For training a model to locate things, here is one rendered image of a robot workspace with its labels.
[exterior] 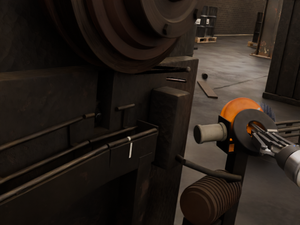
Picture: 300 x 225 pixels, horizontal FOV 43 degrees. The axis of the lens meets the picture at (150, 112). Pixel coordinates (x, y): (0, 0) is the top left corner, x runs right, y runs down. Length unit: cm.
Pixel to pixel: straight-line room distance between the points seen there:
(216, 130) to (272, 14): 862
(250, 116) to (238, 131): 7
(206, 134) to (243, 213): 108
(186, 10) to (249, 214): 151
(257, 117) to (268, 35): 854
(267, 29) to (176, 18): 893
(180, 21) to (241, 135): 47
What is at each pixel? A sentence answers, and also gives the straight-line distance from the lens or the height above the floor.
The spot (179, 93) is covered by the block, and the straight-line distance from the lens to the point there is 112.
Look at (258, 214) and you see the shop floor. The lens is 223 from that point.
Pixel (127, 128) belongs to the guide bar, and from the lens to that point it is 106.
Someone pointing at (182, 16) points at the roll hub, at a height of 102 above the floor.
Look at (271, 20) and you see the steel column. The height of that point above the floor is 87.
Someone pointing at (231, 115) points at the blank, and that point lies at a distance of 126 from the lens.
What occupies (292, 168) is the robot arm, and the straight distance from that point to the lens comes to 104.
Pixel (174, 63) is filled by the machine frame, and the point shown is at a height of 87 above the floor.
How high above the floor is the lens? 105
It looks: 17 degrees down
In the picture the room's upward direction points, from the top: 7 degrees clockwise
